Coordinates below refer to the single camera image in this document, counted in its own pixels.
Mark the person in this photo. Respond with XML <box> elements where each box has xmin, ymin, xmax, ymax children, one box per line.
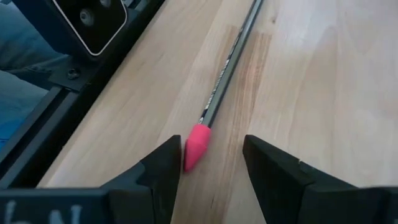
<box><xmin>0</xmin><ymin>0</ymin><xmax>71</xmax><ymax>150</ymax></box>

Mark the black camera with white rim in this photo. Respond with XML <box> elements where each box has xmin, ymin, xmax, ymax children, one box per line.
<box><xmin>11</xmin><ymin>0</ymin><xmax>129</xmax><ymax>62</ymax></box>

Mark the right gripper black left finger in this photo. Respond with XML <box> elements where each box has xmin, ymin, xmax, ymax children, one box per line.
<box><xmin>0</xmin><ymin>134</ymin><xmax>183</xmax><ymax>224</ymax></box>

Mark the black pencil with pink eraser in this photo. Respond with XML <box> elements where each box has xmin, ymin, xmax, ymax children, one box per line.
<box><xmin>183</xmin><ymin>0</ymin><xmax>265</xmax><ymax>174</ymax></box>

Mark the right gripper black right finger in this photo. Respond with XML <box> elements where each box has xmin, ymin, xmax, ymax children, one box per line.
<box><xmin>242</xmin><ymin>134</ymin><xmax>398</xmax><ymax>224</ymax></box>

